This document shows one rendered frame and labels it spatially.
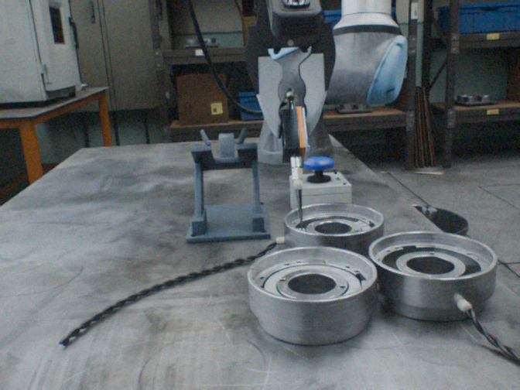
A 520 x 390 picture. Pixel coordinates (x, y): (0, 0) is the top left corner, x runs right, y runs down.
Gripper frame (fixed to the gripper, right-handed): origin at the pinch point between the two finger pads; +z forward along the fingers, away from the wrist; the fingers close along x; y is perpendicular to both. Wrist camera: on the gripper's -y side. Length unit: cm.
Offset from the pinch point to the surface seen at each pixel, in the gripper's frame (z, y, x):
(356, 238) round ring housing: 9.5, -10.9, -4.9
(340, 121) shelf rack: 53, 331, -60
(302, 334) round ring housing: 12.0, -23.1, 1.5
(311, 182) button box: 8.5, 7.1, -2.6
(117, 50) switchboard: -7, 359, 107
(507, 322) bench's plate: 13.0, -21.4, -14.8
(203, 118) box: 45, 334, 42
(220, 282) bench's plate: 13.0, -11.3, 8.4
